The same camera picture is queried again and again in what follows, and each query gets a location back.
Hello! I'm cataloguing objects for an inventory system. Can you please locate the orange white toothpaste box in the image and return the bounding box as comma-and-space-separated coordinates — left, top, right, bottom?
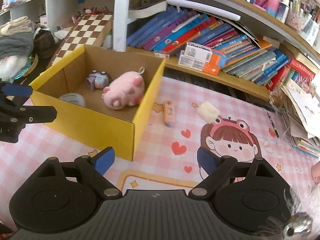
184, 42, 227, 68
178, 50, 223, 76

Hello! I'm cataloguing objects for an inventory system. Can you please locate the lower orange white toothpaste box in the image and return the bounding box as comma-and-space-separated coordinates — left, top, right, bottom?
178, 50, 223, 76

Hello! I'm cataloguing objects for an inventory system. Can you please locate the upper orange white toothpaste box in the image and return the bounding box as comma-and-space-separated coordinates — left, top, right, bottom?
184, 42, 227, 68

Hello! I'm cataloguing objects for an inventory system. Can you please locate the small white red box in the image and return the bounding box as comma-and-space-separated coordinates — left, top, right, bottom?
154, 50, 170, 59

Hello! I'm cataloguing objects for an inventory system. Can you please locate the pink eraser stick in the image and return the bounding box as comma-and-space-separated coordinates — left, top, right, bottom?
164, 101, 175, 127

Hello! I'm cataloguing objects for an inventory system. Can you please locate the yellow cardboard box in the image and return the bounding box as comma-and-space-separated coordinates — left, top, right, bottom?
30, 45, 165, 161

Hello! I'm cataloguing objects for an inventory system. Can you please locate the messy paper pile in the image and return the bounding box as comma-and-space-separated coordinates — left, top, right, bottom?
269, 80, 319, 159

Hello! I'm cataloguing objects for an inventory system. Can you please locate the brown white chessboard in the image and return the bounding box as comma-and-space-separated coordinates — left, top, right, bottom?
48, 15, 113, 68

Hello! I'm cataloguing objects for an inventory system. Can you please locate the black white thick book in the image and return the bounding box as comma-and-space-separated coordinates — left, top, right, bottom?
128, 0, 167, 19

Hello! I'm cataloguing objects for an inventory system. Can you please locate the clear tape roll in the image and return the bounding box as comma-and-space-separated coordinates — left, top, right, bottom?
59, 93, 86, 107

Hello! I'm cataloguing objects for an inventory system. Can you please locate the row of leaning books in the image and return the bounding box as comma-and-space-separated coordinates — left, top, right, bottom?
126, 5, 319, 91

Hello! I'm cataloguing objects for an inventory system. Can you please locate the pink cartoon desk mat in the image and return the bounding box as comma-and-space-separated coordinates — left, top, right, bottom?
1, 77, 317, 228

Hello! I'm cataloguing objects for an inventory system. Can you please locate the white foam block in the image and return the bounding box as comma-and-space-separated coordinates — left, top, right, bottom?
197, 101, 220, 124

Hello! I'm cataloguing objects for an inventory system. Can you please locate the folded clothes pile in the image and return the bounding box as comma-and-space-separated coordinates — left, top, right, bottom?
0, 16, 34, 60

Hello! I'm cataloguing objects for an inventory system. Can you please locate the black marker pen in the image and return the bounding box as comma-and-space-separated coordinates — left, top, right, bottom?
267, 111, 279, 138

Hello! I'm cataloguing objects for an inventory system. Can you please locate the wooden white bookshelf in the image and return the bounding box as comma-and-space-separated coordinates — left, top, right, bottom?
1, 0, 319, 100

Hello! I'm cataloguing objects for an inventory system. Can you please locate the grey purple toy truck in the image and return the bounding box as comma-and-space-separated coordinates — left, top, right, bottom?
86, 70, 110, 91

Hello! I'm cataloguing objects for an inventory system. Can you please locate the pink plush pig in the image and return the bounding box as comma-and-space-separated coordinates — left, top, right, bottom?
102, 67, 145, 110

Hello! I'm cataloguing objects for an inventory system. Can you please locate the crumpled white tissue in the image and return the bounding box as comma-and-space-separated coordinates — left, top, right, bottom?
54, 29, 70, 40

